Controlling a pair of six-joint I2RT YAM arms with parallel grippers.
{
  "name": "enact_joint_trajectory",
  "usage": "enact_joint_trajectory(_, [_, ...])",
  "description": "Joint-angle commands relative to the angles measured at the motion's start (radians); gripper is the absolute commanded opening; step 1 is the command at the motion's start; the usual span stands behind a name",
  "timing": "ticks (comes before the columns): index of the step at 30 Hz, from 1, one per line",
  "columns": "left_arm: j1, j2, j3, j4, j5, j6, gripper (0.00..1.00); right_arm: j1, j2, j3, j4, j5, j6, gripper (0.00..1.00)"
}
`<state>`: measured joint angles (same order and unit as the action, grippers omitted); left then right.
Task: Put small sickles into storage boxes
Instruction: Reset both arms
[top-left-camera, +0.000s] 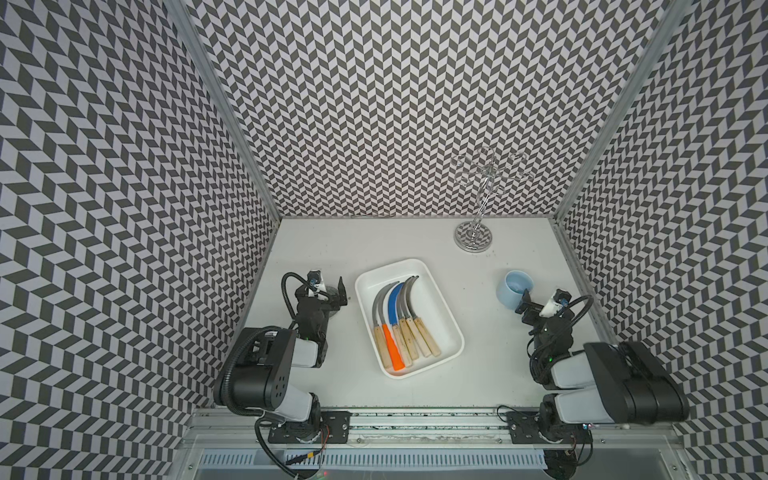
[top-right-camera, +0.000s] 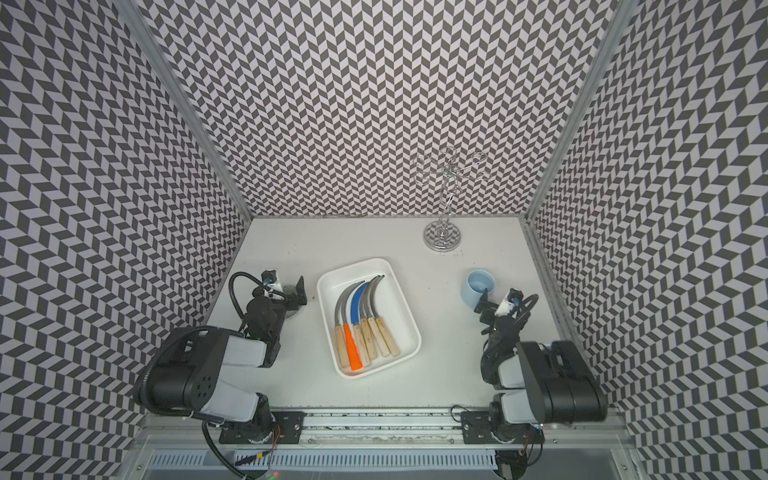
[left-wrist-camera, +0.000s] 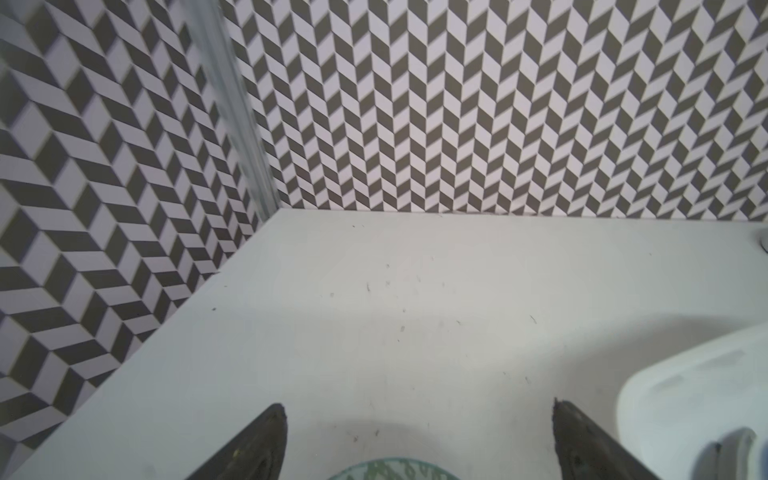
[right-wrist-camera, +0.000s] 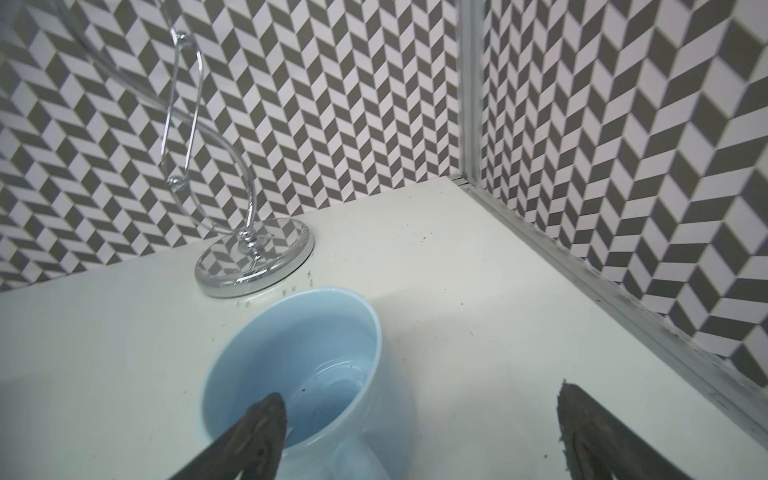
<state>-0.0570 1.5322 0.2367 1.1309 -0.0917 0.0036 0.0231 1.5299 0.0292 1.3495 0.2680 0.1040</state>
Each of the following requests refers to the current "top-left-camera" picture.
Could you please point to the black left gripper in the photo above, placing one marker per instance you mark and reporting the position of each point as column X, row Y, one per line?
column 332, row 299

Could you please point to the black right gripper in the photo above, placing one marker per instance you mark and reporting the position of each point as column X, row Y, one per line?
column 532, row 308

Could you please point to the light blue mug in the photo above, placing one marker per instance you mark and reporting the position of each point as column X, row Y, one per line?
column 512, row 287

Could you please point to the blue blade sickle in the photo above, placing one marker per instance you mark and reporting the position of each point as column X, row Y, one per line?
column 394, row 311

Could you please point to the wooden handle sickle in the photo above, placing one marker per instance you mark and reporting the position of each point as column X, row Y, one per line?
column 421, row 327
column 403, row 317

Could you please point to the orange collar sickle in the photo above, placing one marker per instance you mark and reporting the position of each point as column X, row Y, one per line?
column 397, row 362

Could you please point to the white plastic storage box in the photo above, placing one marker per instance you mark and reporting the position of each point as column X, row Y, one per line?
column 428, row 302

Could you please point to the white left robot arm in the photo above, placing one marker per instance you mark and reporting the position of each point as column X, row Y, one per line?
column 255, row 378

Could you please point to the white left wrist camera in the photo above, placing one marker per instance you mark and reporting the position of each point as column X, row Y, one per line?
column 316, row 283

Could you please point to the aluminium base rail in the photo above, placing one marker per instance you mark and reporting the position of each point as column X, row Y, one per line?
column 433, row 439

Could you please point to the chrome wire stand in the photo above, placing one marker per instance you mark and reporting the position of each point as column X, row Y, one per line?
column 489, row 167

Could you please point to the aluminium corner post right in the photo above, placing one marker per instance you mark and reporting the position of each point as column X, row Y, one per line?
column 670, row 21

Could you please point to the aluminium corner post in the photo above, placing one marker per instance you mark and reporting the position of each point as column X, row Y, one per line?
column 187, row 34
column 670, row 21

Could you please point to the aluminium corner post left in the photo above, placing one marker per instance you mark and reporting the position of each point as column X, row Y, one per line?
column 187, row 34

